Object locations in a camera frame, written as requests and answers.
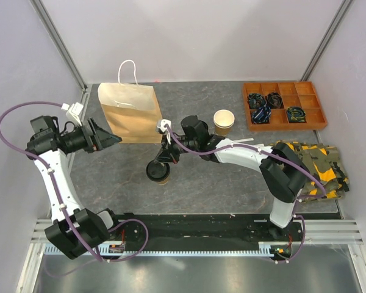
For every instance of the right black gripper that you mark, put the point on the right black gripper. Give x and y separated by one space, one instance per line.
168 154

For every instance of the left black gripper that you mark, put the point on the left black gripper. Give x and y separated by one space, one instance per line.
96 140

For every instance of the brown paper bag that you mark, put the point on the brown paper bag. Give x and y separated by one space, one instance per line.
131 110

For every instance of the stack of paper cups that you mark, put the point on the stack of paper cups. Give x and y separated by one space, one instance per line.
223 120

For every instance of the single brown paper cup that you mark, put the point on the single brown paper cup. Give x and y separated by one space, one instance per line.
163 181

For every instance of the stack of black lids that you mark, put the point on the stack of black lids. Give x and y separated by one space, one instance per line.
205 126

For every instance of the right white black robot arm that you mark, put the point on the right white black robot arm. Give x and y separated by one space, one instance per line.
283 171

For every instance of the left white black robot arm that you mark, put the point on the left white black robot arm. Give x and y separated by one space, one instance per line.
75 229

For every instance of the upper wrapped straw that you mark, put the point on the upper wrapped straw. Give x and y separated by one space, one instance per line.
243 140

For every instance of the rolled blue striped sock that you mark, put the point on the rolled blue striped sock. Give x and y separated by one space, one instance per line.
261 115

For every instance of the rolled sock top left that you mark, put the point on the rolled sock top left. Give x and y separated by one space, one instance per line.
256 100

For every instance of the rolled brown sock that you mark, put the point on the rolled brown sock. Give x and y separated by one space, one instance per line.
274 100

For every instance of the rolled blue yellow sock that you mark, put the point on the rolled blue yellow sock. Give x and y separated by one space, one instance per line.
296 115

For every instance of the orange compartment tray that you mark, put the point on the orange compartment tray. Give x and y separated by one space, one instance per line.
301 94

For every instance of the camouflage cloth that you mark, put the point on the camouflage cloth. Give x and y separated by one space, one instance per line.
325 164

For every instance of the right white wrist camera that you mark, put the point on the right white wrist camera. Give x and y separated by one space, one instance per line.
163 126

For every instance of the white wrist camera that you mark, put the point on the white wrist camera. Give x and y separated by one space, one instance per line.
73 112
163 126

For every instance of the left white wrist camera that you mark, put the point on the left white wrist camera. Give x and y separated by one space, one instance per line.
73 112

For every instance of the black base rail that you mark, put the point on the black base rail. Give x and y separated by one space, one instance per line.
201 231

